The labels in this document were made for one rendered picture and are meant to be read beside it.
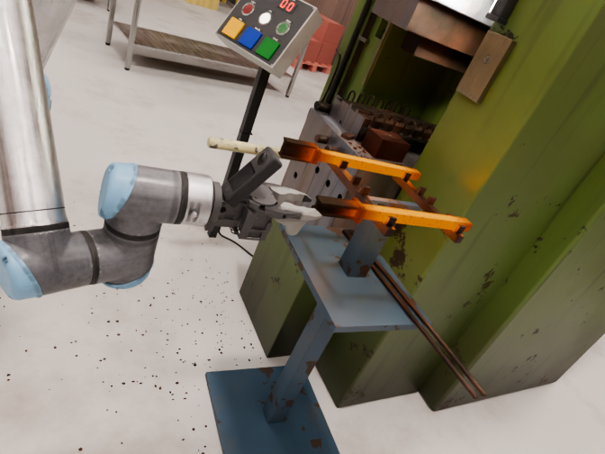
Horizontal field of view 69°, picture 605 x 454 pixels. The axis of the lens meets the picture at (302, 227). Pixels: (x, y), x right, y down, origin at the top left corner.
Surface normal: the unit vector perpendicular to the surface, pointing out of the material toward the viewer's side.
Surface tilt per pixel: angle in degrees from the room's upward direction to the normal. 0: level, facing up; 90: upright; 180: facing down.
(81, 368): 0
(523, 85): 90
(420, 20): 90
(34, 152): 53
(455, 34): 90
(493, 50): 90
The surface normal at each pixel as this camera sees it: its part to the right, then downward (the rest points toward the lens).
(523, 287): -0.85, -0.05
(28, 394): 0.36, -0.80
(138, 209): 0.33, 0.61
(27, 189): 0.50, 0.04
